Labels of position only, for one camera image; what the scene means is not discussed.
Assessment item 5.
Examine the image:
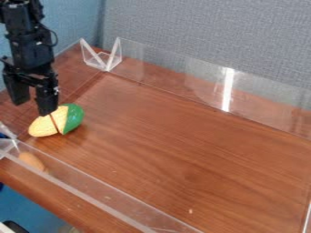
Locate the clear acrylic wall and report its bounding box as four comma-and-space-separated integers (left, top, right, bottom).
112, 38, 311, 140
0, 141, 203, 233

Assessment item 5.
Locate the yellow green toy corn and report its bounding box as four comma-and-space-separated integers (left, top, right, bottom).
28, 104, 86, 137

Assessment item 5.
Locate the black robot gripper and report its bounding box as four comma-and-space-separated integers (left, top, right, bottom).
0, 0, 59, 117

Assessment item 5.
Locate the clear acrylic front wall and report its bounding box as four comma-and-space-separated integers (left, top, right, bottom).
0, 141, 203, 233

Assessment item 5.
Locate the clear acrylic back wall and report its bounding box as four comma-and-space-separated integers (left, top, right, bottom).
112, 38, 311, 140

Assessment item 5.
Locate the clear acrylic left bracket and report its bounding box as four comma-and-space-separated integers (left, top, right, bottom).
0, 121, 20, 160

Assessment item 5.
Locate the clear acrylic corner bracket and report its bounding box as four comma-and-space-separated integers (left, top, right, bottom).
80, 38, 123, 72

